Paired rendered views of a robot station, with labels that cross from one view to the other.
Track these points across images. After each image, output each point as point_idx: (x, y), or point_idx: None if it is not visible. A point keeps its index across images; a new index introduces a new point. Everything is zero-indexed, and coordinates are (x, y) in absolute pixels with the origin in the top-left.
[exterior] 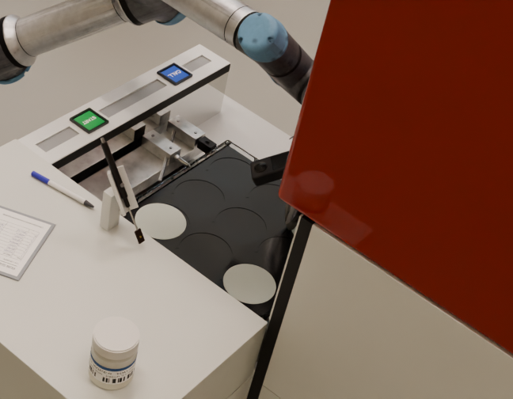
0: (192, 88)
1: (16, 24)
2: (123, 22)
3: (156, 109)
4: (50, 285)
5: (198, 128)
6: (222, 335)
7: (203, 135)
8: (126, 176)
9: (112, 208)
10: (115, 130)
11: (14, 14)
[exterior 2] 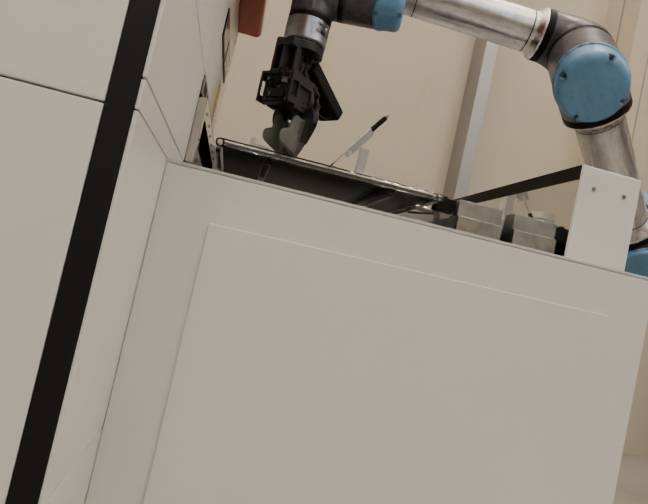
0: (530, 183)
1: None
2: (577, 134)
3: (495, 193)
4: None
5: (471, 202)
6: None
7: (458, 202)
8: (363, 133)
9: (356, 161)
10: (467, 197)
11: None
